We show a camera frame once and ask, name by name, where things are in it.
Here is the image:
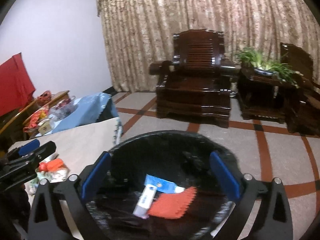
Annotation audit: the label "black trash bag bin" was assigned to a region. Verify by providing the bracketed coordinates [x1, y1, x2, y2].
[86, 130, 242, 239]

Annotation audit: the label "orange foam net sleeve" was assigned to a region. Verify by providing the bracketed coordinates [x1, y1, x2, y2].
[37, 158, 65, 172]

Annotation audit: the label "red snack packages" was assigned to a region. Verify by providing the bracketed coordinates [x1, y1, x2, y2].
[23, 106, 49, 133]

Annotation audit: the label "beige tissue box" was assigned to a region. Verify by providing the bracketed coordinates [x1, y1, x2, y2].
[38, 119, 54, 135]

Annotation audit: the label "grey table mat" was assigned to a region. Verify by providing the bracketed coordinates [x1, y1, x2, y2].
[40, 118, 122, 238]

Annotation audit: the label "glass fruit bowl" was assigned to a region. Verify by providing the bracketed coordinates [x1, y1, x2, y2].
[49, 96, 77, 121]

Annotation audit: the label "red cloth cover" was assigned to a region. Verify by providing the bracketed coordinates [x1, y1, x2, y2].
[0, 53, 35, 116]

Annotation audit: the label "blue tablecloth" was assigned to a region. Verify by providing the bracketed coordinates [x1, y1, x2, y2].
[44, 92, 119, 135]

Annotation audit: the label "white tube in bin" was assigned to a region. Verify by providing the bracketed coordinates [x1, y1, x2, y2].
[133, 184, 157, 219]

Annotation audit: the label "orange foam net in bin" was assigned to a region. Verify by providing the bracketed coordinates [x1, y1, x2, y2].
[148, 187, 197, 219]

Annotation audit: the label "dark wooden armchair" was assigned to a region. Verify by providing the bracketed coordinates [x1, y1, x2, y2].
[149, 29, 238, 128]
[280, 42, 319, 135]

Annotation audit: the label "dark wooden side table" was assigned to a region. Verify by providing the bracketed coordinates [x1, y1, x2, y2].
[237, 65, 297, 124]

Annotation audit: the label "potted green plant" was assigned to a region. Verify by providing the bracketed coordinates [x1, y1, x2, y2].
[234, 47, 302, 87]

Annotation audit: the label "beige patterned curtain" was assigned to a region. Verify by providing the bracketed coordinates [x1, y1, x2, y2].
[94, 0, 320, 93]

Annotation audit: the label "wooden chair frame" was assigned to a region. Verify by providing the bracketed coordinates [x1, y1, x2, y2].
[1, 99, 39, 150]

